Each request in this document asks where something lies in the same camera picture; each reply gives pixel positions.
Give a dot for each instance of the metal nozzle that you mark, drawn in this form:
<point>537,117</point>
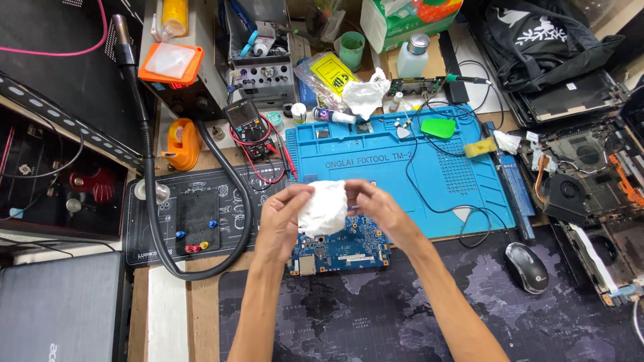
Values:
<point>157,192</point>

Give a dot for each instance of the black digital multimeter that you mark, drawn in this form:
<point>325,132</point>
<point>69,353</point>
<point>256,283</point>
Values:
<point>247,125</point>

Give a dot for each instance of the person's right fingers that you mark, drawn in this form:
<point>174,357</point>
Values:
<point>360,193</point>

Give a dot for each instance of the plastic bag with yellow label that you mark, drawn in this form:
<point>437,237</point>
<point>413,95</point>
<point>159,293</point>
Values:
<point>327,75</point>

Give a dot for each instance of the small white dropper bottle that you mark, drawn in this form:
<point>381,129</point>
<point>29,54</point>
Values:
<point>396,102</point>

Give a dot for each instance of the black open case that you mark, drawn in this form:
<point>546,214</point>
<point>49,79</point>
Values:
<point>50,201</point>

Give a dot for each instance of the black board holder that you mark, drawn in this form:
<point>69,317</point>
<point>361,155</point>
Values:
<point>197,221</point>

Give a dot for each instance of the tissue packet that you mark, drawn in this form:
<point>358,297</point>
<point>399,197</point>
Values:
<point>402,20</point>

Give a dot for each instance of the green plastic cup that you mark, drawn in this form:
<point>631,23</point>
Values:
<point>351,50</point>

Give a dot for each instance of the white board strip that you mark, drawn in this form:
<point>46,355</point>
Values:
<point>167,316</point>

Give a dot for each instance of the white tissue wad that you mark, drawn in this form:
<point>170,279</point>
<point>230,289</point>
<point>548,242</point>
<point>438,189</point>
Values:
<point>324,208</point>

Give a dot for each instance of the hot air rework station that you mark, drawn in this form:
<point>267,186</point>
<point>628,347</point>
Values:
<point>201,95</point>

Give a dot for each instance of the small white jar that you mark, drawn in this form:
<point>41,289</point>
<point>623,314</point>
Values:
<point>299,113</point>

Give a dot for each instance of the crumpled white tissue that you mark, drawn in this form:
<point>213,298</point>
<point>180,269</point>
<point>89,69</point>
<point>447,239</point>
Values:
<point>363,95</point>

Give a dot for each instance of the red multimeter leads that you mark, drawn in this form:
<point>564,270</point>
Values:
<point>274,151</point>

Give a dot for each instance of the blue circuit board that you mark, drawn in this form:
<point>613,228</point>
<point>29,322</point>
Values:
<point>347,249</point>

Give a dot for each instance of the black laptop cover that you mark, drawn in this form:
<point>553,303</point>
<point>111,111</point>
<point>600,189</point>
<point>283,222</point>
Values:
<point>568,98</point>

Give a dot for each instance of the black perforated metal bar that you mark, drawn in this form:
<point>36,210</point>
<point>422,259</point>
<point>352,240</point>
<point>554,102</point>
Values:
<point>75,128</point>

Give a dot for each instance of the green soldering board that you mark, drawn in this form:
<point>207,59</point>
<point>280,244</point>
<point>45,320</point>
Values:
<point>415,86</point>

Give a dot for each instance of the dark world map desk mat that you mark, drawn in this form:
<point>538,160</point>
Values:
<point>382,316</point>

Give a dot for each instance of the orange tape dispenser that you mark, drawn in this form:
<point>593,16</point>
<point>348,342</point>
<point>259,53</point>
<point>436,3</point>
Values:
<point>182,146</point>

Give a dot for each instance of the person's right hand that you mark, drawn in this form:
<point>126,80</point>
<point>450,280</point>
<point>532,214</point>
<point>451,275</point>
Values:
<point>390,216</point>

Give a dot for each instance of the disassembled laptop base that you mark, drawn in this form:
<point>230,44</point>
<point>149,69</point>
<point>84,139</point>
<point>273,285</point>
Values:
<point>593,211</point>

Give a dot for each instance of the small white tissue piece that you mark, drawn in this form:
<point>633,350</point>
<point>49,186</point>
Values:
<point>507,142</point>

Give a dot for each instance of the brown cardboard piece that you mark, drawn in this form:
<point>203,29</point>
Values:
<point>437,63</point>

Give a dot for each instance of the white bottle with metal cap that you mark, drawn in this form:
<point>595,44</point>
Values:
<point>412,58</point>

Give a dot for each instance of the grey closed laptop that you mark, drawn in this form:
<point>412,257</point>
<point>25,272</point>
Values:
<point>60,306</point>

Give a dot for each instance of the white triangular pick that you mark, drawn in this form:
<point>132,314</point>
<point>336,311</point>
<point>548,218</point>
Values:
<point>403,133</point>

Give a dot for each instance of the white tube with purple label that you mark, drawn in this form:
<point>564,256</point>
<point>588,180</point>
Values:
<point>336,116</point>

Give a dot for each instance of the black laptop battery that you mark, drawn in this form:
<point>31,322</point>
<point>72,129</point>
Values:
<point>510,181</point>

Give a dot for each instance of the black and silver computer mouse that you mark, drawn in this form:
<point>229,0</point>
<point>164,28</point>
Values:
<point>527,266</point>

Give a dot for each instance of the blue silicone repair mat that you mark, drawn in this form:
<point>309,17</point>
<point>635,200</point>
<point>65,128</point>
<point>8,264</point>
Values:
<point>382,161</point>

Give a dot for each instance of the person's left fingers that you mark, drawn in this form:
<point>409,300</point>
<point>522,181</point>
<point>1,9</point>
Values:
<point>297,193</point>

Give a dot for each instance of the green plastic pry pick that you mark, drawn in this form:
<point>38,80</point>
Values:
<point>438,128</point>

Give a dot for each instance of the black laptop fan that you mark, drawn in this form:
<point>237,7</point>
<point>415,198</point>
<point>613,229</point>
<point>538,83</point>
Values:
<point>567,196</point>

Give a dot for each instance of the grey tool holder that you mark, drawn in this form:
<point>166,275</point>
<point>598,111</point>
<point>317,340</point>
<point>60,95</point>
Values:
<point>261,75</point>

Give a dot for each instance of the person's left hand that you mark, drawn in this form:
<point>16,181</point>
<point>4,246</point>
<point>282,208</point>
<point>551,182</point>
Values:
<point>276,226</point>

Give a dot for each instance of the orange lidded container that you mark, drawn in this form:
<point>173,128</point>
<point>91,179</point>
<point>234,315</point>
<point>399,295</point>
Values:
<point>171,63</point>

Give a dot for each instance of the yellow sponge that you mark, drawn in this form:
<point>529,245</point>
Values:
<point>480,147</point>

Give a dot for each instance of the black printed repair mat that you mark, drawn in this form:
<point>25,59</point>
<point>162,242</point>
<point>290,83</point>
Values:
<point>234,198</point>

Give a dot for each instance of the black printed bag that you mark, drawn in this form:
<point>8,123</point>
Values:
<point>538,40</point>

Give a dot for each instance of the large black box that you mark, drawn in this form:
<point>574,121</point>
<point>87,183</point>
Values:
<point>60,85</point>

